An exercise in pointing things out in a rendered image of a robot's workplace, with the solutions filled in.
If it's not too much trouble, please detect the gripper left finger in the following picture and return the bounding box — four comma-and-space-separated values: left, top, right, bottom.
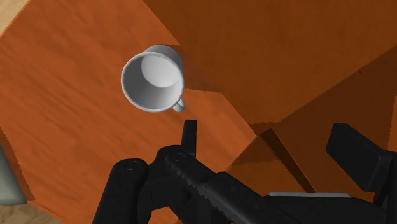
92, 119, 219, 224

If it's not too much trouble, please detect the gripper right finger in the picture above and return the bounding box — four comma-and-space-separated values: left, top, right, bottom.
326, 122, 397, 216

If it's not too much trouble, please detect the white mug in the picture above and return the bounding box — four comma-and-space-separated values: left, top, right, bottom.
120, 44, 186, 113

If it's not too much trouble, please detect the pale grey-green object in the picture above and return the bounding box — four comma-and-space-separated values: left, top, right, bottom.
0, 144, 28, 206

